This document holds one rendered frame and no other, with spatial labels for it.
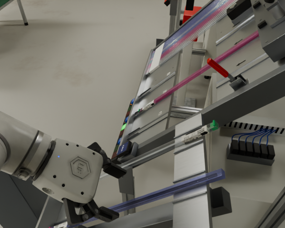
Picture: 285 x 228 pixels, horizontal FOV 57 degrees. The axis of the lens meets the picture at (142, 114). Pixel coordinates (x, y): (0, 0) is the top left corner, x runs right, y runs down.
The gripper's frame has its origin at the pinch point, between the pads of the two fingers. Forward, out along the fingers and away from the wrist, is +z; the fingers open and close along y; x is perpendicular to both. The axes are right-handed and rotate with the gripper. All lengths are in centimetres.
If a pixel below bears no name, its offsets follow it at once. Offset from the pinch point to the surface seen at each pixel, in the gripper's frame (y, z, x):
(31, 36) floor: 228, -53, 162
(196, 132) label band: 10.7, 7.2, -15.4
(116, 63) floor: 185, 28, 100
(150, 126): 32.5, 13.1, 9.5
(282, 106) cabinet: 68, 70, -11
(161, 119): 33.2, 13.7, 5.0
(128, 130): 37.3, 11.5, 20.7
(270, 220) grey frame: 16, 60, 2
